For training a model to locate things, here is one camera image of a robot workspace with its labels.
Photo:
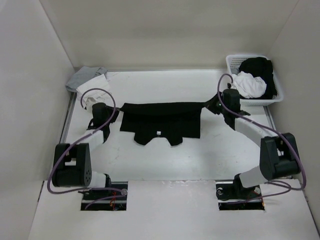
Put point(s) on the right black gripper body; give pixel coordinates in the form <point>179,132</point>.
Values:
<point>217,107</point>

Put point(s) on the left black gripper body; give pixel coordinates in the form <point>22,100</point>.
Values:
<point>114,118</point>

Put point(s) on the black tank top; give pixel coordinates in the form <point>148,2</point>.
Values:
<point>171,120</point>

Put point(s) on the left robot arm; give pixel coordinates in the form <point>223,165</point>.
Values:
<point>72,163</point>

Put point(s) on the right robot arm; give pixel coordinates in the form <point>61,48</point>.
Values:
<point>278,152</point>

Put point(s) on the crumpled white tank top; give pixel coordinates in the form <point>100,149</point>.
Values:
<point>249,87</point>

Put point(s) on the folded white tank top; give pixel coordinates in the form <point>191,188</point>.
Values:
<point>92,89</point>

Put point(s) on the folded grey tank top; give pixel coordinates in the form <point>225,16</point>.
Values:
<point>83,75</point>

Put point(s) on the white plastic laundry basket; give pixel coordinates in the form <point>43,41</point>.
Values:
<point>233,63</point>

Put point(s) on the black garment in basket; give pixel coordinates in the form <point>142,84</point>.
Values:
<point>261,67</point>

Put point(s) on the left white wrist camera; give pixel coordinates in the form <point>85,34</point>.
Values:
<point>88,105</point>

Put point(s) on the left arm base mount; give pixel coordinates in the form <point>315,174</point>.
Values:
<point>106,200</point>

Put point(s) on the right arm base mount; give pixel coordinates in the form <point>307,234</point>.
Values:
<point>230,199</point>

